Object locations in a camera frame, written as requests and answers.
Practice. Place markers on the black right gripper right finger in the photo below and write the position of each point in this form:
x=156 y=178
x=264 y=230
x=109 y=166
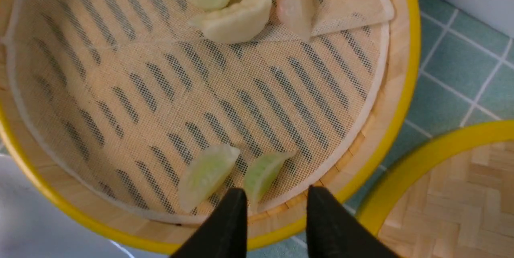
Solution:
x=332 y=232

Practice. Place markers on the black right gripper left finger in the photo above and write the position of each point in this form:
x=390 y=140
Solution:
x=223 y=234

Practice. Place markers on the woven bamboo steamer lid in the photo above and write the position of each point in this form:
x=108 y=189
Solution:
x=450 y=198

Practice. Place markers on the white mesh steamer liner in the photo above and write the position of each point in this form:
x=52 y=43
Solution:
x=124 y=94

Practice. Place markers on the bamboo steamer basket yellow rim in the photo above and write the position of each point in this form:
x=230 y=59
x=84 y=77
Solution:
x=264 y=228

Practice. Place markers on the green dumpling cluster middle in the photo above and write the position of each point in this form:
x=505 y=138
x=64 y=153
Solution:
x=238 y=23

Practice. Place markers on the pale dumpling cluster right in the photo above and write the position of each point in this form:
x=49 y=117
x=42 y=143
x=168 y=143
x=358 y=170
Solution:
x=297 y=16

